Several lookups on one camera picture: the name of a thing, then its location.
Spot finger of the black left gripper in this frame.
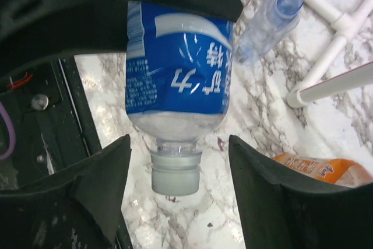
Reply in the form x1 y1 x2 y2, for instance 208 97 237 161
1 0 243 68

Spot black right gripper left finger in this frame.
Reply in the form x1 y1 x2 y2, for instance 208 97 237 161
1 135 131 248

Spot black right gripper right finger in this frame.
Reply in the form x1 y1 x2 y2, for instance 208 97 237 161
228 135 372 248

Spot blue white Pocari cap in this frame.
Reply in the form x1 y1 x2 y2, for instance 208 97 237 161
150 150 202 197

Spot blue label Pocari bottle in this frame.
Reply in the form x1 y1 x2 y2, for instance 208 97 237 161
125 1 234 153

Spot clear blue-tinted plastic bottle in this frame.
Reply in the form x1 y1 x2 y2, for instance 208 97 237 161
233 0 304 66

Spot orange tea bottle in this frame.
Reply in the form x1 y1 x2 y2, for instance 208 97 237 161
273 153 372 188

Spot white vertical pole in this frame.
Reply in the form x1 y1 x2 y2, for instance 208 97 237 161
287 62 372 108

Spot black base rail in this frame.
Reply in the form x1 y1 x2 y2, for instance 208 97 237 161
1 57 101 190

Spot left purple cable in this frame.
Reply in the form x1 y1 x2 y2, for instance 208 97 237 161
0 101 17 161

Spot white PVC pipe frame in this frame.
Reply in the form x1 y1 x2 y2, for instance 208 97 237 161
290 0 372 94

